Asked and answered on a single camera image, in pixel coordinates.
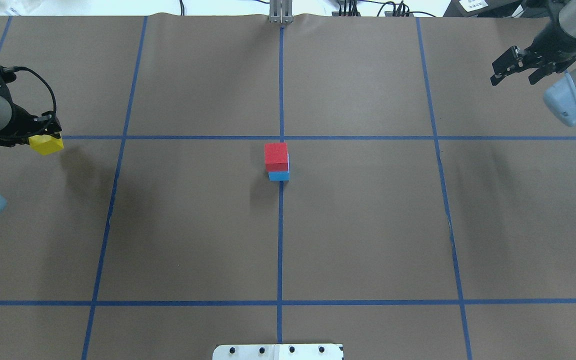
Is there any red wooden block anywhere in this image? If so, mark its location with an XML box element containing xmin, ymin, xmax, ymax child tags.
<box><xmin>263</xmin><ymin>142</ymin><xmax>290</xmax><ymax>173</ymax></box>

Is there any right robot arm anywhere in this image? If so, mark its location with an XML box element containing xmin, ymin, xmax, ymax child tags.
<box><xmin>490</xmin><ymin>0</ymin><xmax>576</xmax><ymax>127</ymax></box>

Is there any yellow wooden block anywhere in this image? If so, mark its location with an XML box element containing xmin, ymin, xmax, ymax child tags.
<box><xmin>28</xmin><ymin>135</ymin><xmax>64</xmax><ymax>156</ymax></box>

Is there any blue wooden block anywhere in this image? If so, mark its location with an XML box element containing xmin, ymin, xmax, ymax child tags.
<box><xmin>267</xmin><ymin>170</ymin><xmax>291</xmax><ymax>182</ymax></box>

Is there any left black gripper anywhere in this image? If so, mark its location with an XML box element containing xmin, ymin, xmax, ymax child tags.
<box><xmin>0</xmin><ymin>112</ymin><xmax>63</xmax><ymax>148</ymax></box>

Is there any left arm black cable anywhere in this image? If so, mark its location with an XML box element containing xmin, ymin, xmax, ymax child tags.
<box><xmin>0</xmin><ymin>66</ymin><xmax>59</xmax><ymax>126</ymax></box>

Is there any white mount base plate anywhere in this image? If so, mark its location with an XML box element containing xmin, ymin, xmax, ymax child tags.
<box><xmin>212</xmin><ymin>342</ymin><xmax>345</xmax><ymax>360</ymax></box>

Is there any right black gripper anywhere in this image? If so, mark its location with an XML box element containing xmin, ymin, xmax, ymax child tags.
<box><xmin>490</xmin><ymin>22</ymin><xmax>576</xmax><ymax>86</ymax></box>

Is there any aluminium frame post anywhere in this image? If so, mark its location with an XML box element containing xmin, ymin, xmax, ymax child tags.
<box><xmin>267</xmin><ymin>0</ymin><xmax>294</xmax><ymax>25</ymax></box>

